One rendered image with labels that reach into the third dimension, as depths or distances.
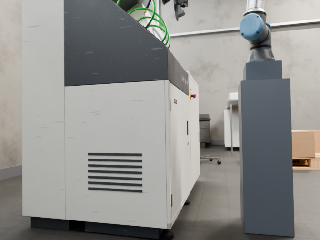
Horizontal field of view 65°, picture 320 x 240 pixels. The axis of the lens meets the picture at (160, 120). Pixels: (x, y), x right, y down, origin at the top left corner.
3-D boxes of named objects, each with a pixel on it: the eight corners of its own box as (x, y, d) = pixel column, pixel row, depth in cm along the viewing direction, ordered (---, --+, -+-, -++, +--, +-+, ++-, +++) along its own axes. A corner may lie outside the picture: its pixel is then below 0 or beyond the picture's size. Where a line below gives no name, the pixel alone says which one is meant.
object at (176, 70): (169, 81, 127) (169, 49, 127) (161, 81, 128) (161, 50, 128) (188, 95, 187) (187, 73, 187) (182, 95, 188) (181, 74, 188)
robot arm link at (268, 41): (274, 48, 144) (273, 25, 144) (268, 42, 133) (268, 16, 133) (252, 52, 151) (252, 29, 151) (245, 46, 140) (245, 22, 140)
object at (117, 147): (170, 244, 121) (167, 79, 122) (65, 233, 135) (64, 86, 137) (190, 201, 189) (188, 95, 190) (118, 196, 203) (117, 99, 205)
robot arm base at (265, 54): (272, 67, 148) (272, 50, 148) (278, 61, 133) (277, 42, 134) (245, 69, 152) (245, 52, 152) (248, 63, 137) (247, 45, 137)
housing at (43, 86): (65, 233, 136) (63, -43, 139) (21, 228, 143) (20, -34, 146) (145, 178, 271) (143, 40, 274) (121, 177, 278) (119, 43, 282)
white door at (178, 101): (173, 220, 123) (170, 81, 125) (168, 220, 124) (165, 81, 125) (190, 188, 186) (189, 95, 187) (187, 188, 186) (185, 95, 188)
